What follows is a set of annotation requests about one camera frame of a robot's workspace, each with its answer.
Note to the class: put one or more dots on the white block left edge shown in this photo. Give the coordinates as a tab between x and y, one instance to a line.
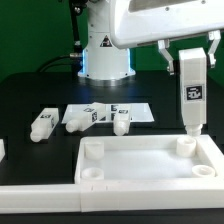
2	149

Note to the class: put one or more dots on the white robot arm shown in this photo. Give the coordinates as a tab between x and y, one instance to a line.
99	12

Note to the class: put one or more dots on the white marker paper sheet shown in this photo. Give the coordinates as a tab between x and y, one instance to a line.
140	112

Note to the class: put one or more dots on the white front guide rail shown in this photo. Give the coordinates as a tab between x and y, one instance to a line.
89	197

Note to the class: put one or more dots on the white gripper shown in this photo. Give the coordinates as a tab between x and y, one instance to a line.
141	22

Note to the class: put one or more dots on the white desk top tray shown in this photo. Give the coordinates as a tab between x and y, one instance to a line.
147	157

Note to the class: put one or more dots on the black pole behind robot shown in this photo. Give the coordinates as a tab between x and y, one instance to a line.
76	9

